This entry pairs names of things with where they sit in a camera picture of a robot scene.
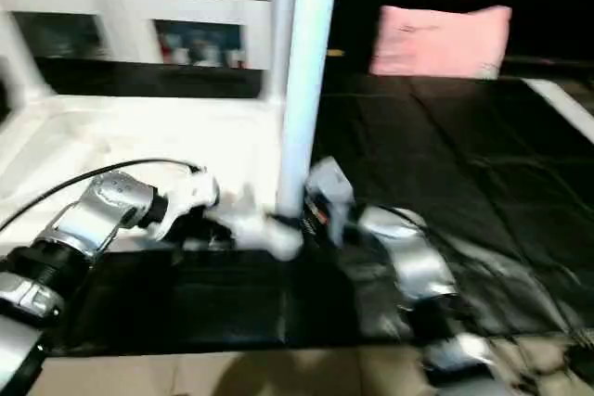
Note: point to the white plastic table top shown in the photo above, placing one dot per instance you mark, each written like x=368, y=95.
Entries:
x=139, y=127

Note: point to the white plastic table leg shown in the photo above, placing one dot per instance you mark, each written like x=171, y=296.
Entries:
x=278, y=20
x=21, y=57
x=306, y=67

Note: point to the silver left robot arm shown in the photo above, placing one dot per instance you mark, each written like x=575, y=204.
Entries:
x=102, y=210

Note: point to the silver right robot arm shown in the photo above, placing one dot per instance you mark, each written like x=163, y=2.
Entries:
x=417, y=261

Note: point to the black work mat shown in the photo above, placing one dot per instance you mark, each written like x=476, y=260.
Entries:
x=441, y=159

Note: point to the small yellow label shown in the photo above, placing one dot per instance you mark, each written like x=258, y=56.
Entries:
x=335, y=52

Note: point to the red and white carton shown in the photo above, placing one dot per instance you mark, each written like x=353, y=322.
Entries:
x=165, y=48

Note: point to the pink pillow with print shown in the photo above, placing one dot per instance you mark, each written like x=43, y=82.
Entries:
x=441, y=41

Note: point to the white flat board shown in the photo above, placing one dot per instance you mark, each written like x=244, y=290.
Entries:
x=566, y=108

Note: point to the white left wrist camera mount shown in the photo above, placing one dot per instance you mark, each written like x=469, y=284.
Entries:
x=190, y=196

